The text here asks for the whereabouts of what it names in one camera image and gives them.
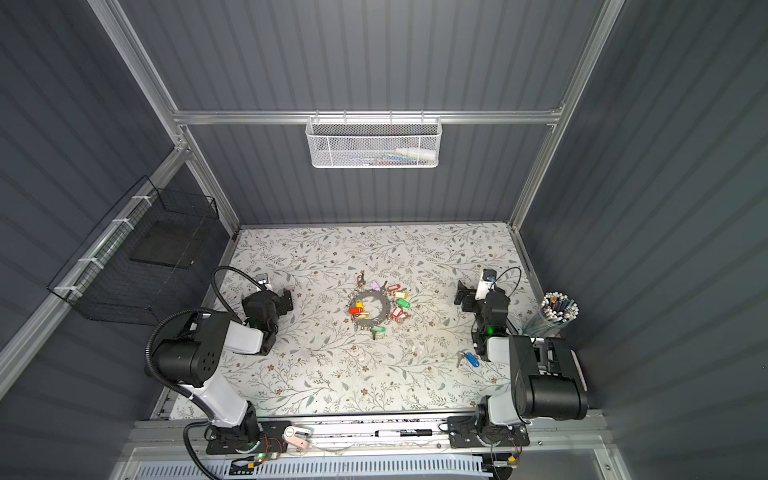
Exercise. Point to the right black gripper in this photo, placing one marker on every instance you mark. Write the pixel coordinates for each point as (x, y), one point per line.
(468, 298)

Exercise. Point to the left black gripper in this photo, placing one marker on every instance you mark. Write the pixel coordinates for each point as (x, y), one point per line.
(282, 301)

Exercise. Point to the large keyring with coloured keys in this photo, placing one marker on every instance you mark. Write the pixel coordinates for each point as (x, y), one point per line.
(374, 305)

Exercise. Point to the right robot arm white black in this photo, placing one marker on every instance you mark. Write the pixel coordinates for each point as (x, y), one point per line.
(544, 374)

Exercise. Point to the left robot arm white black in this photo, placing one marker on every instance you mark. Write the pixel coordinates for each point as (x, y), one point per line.
(184, 352)

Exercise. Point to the clear cup of pens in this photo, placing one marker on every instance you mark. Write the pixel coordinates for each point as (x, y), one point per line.
(555, 312)

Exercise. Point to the black marker pen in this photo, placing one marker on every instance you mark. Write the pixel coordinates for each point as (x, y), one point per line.
(403, 433)

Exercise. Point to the white bottle in basket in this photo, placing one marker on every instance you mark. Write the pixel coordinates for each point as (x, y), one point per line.
(419, 155)

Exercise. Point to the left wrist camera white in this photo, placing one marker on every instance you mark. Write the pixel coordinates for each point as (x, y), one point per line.
(262, 282)

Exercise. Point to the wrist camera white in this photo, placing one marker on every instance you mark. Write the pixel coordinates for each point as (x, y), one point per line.
(262, 282)
(486, 283)

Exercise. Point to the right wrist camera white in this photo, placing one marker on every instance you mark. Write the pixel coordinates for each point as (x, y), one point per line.
(486, 283)

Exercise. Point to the black wire mesh basket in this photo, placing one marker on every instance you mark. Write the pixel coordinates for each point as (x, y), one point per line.
(148, 263)

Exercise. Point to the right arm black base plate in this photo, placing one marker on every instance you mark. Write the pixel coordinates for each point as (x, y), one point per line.
(464, 431)

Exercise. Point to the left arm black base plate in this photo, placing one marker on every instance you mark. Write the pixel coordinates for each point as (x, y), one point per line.
(267, 439)

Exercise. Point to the white wire mesh basket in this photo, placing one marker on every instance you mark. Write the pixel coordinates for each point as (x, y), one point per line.
(369, 145)

